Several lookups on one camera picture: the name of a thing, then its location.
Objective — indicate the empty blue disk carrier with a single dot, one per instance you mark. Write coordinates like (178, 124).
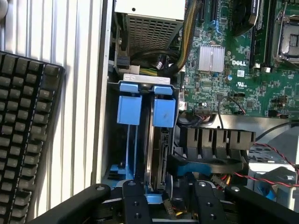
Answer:
(129, 109)

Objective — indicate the silver black hard disk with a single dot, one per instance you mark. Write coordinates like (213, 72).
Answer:
(158, 161)

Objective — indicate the black computer keyboard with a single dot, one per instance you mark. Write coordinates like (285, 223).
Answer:
(21, 130)

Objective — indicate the green Dell motherboard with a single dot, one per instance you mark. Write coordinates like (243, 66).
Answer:
(252, 93)

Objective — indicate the metal CPU socket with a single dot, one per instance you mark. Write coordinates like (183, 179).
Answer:
(288, 37)

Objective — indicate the silver chipset heatsink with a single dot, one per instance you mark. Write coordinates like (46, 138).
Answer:
(211, 58)

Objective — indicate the black expansion slot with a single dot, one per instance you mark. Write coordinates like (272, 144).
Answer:
(202, 10)

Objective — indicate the silver perforated power supply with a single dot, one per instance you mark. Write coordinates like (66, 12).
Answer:
(149, 30)

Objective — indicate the grey open PC case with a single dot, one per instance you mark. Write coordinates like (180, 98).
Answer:
(102, 93)

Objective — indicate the black RAM slot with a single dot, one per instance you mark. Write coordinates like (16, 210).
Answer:
(261, 46)

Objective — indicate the blue disk carrier with disk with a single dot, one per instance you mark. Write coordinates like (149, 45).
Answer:
(163, 109)

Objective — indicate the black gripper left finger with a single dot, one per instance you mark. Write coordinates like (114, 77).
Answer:
(136, 205)

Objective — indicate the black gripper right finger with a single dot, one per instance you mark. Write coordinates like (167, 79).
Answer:
(208, 205)

